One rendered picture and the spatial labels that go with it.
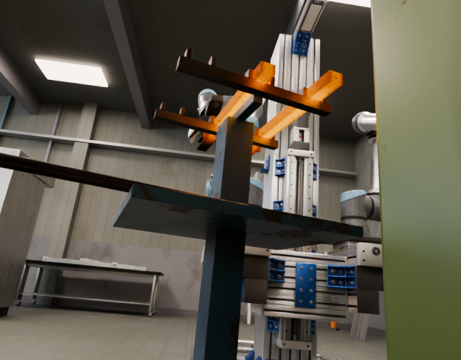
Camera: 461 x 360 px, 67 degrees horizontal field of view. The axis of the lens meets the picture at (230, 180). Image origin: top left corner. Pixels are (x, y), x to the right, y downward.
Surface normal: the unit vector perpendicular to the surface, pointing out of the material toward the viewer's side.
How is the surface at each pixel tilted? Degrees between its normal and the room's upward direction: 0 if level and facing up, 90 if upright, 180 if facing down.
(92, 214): 90
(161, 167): 90
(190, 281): 90
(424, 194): 90
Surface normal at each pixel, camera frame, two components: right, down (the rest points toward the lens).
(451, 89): -0.93, -0.19
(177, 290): 0.11, -0.30
